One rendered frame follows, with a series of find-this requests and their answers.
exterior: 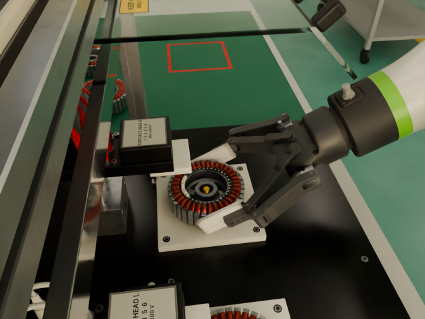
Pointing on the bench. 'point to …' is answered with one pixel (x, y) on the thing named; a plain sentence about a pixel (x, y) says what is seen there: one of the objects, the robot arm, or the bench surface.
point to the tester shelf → (37, 132)
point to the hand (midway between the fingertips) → (208, 190)
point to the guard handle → (327, 14)
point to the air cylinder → (114, 208)
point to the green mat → (212, 83)
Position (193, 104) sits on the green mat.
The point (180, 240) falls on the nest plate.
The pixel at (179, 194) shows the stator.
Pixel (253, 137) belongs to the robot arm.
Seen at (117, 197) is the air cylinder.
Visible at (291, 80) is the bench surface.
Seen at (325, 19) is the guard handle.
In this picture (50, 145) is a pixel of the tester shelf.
